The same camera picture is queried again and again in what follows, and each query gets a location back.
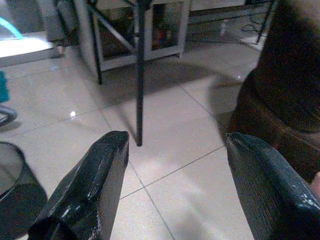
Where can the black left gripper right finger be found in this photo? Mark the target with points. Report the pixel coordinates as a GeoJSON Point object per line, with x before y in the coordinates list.
{"type": "Point", "coordinates": [272, 195]}

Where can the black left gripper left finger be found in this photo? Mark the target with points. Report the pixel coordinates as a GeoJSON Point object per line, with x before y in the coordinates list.
{"type": "Point", "coordinates": [85, 190]}

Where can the brown round velvet sofa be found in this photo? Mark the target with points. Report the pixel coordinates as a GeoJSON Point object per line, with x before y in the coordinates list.
{"type": "Point", "coordinates": [282, 75]}

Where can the black glossy curved shell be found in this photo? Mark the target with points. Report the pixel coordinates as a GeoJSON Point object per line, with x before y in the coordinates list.
{"type": "Point", "coordinates": [22, 200]}

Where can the white table with black legs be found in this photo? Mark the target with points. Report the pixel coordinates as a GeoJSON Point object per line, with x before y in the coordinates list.
{"type": "Point", "coordinates": [140, 100]}

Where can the teal fabric item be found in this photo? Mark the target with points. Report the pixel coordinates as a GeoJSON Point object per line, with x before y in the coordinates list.
{"type": "Point", "coordinates": [3, 86]}

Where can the white low platform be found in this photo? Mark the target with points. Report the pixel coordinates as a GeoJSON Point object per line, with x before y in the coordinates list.
{"type": "Point", "coordinates": [22, 48]}

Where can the cyan hoop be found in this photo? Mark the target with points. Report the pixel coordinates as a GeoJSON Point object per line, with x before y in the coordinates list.
{"type": "Point", "coordinates": [13, 26]}

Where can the white glass-door cabinet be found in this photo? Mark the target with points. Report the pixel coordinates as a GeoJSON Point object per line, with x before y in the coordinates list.
{"type": "Point", "coordinates": [185, 30]}

